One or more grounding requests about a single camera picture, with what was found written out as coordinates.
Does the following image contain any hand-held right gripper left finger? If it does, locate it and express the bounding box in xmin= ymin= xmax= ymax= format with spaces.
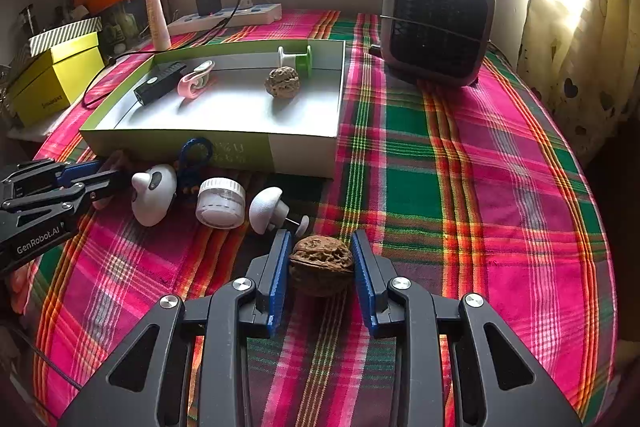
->
xmin=57 ymin=229 xmax=293 ymax=427

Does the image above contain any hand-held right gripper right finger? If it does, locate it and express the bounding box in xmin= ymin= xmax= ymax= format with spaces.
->
xmin=350 ymin=230 xmax=583 ymax=427

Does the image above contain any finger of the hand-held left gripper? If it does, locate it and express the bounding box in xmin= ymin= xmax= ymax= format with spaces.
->
xmin=0 ymin=159 xmax=108 ymax=198
xmin=0 ymin=169 xmax=128 ymax=229

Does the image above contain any brown walnut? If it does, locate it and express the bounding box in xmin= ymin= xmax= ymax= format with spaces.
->
xmin=264 ymin=67 xmax=301 ymax=98
xmin=289 ymin=234 xmax=356 ymax=298

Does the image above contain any blue cord keychain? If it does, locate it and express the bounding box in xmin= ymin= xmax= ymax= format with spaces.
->
xmin=176 ymin=137 xmax=213 ymax=195

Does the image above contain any clear jar white lid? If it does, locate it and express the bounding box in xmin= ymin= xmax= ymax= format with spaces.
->
xmin=195 ymin=177 xmax=247 ymax=229

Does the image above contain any black bike light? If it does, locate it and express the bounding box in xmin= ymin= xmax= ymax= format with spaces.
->
xmin=134 ymin=62 xmax=187 ymax=104

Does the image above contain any pink clip with oval top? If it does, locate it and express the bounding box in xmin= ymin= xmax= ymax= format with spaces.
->
xmin=178 ymin=60 xmax=216 ymax=98

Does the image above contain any green and white cardboard box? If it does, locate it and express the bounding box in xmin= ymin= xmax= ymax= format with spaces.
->
xmin=79 ymin=38 xmax=347 ymax=180

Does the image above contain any green and white spool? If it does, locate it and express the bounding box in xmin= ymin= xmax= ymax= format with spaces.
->
xmin=277 ymin=44 xmax=313 ymax=79

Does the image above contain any person's left hand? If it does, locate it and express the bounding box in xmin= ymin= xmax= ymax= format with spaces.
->
xmin=9 ymin=264 xmax=32 ymax=315

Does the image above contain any white mushroom toy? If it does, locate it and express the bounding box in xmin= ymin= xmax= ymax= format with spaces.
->
xmin=249 ymin=187 xmax=311 ymax=235

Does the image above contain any yellow box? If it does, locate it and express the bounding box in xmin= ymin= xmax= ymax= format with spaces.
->
xmin=7 ymin=32 xmax=107 ymax=128

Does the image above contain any striped box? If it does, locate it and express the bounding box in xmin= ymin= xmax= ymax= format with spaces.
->
xmin=28 ymin=17 xmax=103 ymax=56

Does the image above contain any clear storage bin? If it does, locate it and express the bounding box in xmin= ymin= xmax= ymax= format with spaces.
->
xmin=102 ymin=0 xmax=151 ymax=52

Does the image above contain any metal framed glass pot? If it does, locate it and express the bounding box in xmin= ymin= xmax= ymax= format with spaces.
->
xmin=19 ymin=4 xmax=41 ymax=32

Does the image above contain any cream cosmetic tube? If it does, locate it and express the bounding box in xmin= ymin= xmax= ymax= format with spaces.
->
xmin=144 ymin=0 xmax=172 ymax=52

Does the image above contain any white power strip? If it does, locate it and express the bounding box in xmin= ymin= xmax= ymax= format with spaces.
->
xmin=166 ymin=2 xmax=282 ymax=36

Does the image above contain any grey black space heater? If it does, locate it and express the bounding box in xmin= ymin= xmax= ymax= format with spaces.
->
xmin=372 ymin=0 xmax=497 ymax=88

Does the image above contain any cream heart print curtain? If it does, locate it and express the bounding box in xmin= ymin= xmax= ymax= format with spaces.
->
xmin=517 ymin=0 xmax=640 ymax=168

